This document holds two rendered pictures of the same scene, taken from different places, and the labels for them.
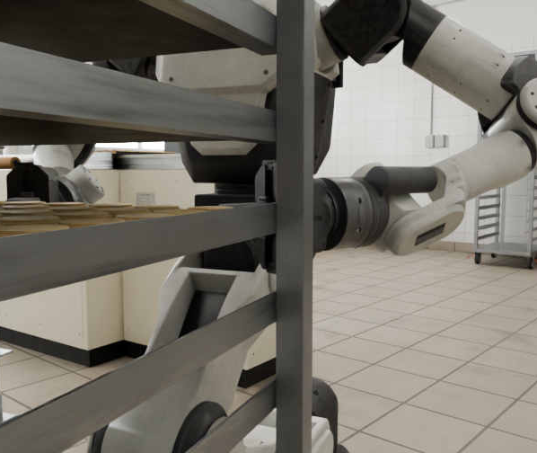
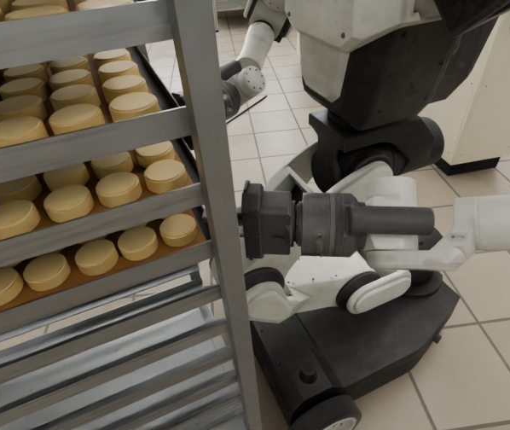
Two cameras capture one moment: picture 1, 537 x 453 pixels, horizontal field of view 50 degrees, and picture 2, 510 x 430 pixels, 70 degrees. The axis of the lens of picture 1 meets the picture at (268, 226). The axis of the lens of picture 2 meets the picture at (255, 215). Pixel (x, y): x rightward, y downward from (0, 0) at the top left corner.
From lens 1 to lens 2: 0.56 m
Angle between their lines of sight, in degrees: 54
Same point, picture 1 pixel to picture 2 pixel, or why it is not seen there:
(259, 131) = (171, 208)
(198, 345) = (113, 331)
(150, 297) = not seen: hidden behind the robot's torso
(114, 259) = (3, 325)
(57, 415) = not seen: outside the picture
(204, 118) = (75, 235)
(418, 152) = not seen: outside the picture
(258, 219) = (181, 258)
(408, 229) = (374, 264)
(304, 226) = (223, 268)
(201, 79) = (304, 22)
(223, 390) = (282, 260)
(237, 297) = not seen: hidden behind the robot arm
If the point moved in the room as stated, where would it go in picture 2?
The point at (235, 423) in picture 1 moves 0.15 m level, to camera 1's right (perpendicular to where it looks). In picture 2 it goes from (172, 346) to (241, 415)
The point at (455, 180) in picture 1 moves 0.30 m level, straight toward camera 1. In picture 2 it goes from (458, 236) to (223, 367)
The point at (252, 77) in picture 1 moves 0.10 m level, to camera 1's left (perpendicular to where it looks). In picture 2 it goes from (334, 37) to (281, 28)
